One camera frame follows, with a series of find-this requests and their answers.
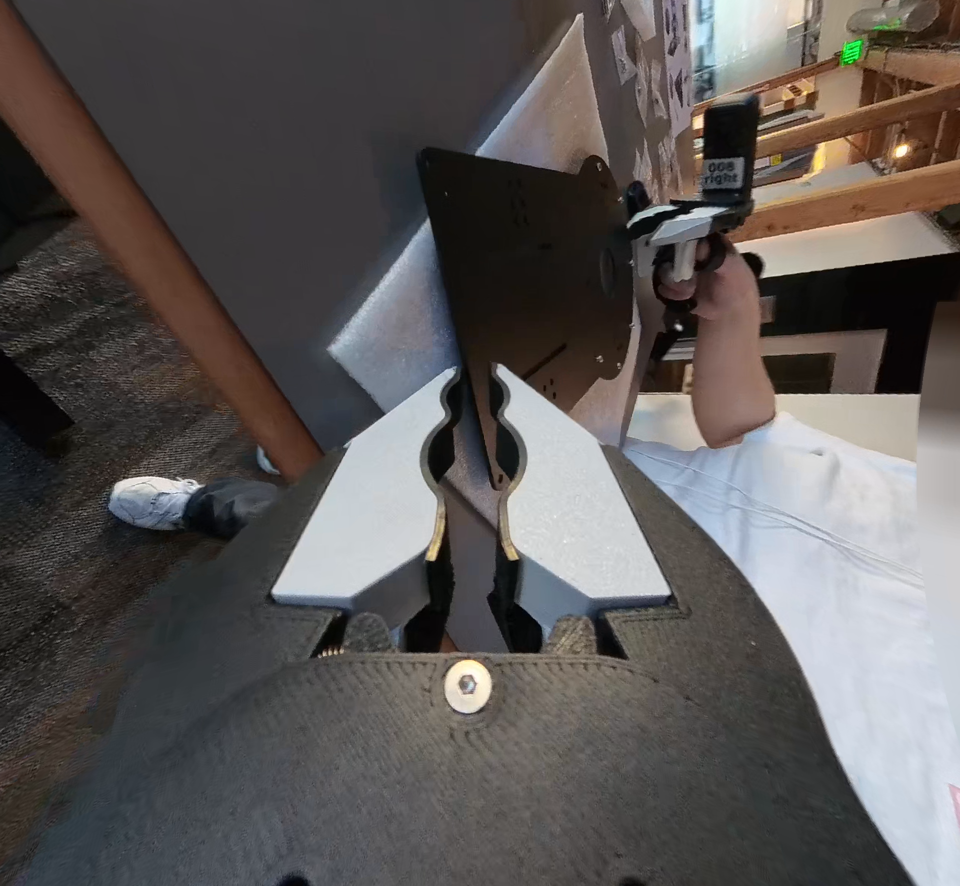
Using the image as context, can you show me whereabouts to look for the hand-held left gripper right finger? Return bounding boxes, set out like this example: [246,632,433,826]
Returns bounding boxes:
[491,365,675,615]

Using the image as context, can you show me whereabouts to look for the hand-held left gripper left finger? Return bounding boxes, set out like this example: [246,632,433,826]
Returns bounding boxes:
[270,367,462,615]

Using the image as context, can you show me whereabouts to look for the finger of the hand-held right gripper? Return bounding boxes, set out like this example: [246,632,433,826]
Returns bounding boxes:
[628,220,706,278]
[626,181,727,227]

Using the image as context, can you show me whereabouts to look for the black metal plate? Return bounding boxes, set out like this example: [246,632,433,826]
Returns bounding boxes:
[417,146,648,491]

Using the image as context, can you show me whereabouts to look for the person's right hand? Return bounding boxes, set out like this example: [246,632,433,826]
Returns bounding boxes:
[656,234,760,322]

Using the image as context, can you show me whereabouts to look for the printed instruction sheet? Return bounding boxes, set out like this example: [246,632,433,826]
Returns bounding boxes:
[658,0,695,139]

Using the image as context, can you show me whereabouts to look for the wooden shelving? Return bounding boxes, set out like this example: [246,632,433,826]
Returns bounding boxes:
[735,46,960,242]

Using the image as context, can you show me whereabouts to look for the person's black trouser leg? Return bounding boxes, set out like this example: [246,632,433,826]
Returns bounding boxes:
[182,477,282,540]

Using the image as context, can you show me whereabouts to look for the small clear screw bags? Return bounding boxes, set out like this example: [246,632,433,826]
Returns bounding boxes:
[596,0,680,205]

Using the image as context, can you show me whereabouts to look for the white foam sheet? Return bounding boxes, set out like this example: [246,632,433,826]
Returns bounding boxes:
[327,12,661,452]

